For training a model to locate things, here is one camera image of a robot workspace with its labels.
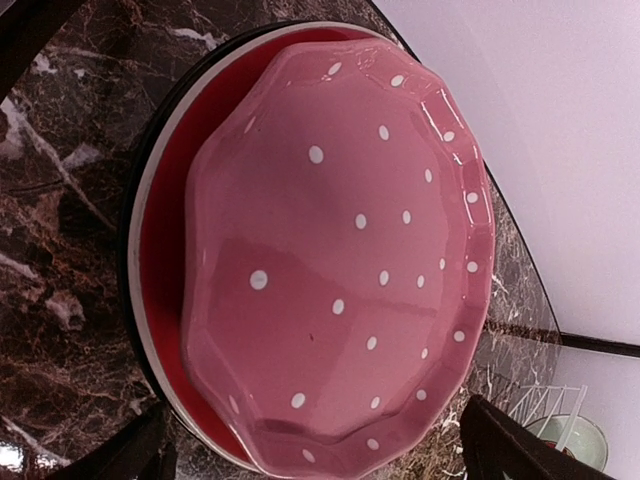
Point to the white wire dish rack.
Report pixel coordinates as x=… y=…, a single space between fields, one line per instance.
x=550 y=412

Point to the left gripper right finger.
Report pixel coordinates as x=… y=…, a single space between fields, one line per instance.
x=496 y=447

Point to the light teal bowl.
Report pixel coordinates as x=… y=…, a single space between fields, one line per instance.
x=586 y=443

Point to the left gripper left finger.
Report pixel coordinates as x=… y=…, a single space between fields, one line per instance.
x=26 y=27

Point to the red and teal plate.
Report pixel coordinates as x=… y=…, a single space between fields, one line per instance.
x=167 y=225

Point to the pink polka dot plate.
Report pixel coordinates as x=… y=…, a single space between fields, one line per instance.
x=339 y=254

